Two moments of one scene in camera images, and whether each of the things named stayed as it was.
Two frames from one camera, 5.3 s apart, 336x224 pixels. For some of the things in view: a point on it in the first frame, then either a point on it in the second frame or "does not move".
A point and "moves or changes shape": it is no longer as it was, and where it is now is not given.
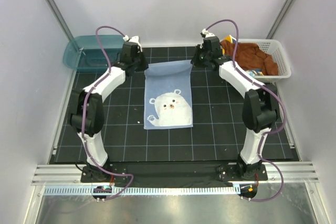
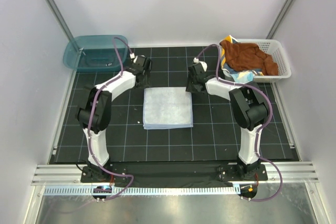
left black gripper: [144, 65] to [146, 84]
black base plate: [173, 174] does not move
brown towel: [250, 56] does not move
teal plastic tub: [82, 54] does not move
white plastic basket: [276, 49] does not move
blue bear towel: [168, 95] moves or changes shape
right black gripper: [196, 62] to [189, 87]
